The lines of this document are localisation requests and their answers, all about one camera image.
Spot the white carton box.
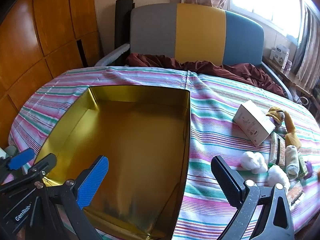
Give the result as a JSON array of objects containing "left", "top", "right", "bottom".
[{"left": 233, "top": 100, "right": 276, "bottom": 147}]

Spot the grey sock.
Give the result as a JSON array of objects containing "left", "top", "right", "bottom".
[{"left": 285, "top": 145, "right": 300, "bottom": 180}]

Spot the white cable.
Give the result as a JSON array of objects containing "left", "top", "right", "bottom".
[{"left": 296, "top": 95, "right": 312, "bottom": 105}]

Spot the grey yellow blue sofa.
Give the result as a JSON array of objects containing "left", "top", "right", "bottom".
[{"left": 94, "top": 2, "right": 293, "bottom": 100}]

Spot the maroon cloth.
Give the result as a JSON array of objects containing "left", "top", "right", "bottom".
[{"left": 126, "top": 52, "right": 285, "bottom": 97}]

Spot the striped bed sheet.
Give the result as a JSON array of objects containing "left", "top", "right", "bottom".
[{"left": 9, "top": 66, "right": 320, "bottom": 240}]

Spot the wooden side table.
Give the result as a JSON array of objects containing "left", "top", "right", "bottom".
[{"left": 262, "top": 55, "right": 320, "bottom": 105}]

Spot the bright window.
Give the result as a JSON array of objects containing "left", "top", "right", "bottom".
[{"left": 229, "top": 0, "right": 304, "bottom": 39}]

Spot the white cotton wad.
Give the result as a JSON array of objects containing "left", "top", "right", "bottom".
[
  {"left": 267, "top": 165, "right": 291, "bottom": 193},
  {"left": 240, "top": 151, "right": 268, "bottom": 174}
]

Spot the gold tin box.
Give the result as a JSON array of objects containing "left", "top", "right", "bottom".
[{"left": 35, "top": 85, "right": 191, "bottom": 240}]

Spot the black rolled mat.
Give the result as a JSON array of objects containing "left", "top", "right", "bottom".
[{"left": 114, "top": 0, "right": 135, "bottom": 65}]

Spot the white printed box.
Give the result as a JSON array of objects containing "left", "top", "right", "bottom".
[{"left": 269, "top": 44, "right": 290, "bottom": 68}]

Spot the small green label box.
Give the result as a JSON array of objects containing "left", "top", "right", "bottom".
[{"left": 297, "top": 152, "right": 309, "bottom": 179}]

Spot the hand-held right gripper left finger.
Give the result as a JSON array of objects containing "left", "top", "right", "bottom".
[{"left": 47, "top": 156, "right": 110, "bottom": 240}]

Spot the wooden wardrobe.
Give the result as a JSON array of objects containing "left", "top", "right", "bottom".
[{"left": 0, "top": 0, "right": 103, "bottom": 145}]

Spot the yellow striped sock ball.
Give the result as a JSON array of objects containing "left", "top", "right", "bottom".
[{"left": 265, "top": 106, "right": 285, "bottom": 127}]

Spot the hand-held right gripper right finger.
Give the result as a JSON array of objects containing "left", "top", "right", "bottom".
[{"left": 211, "top": 156, "right": 295, "bottom": 240}]

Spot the orange snack packet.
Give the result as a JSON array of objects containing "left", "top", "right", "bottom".
[
  {"left": 286, "top": 181, "right": 304, "bottom": 212},
  {"left": 269, "top": 132, "right": 287, "bottom": 169}
]

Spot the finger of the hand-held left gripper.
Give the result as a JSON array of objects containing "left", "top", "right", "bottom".
[
  {"left": 0, "top": 148, "right": 35, "bottom": 180},
  {"left": 0, "top": 153, "right": 57, "bottom": 198}
]

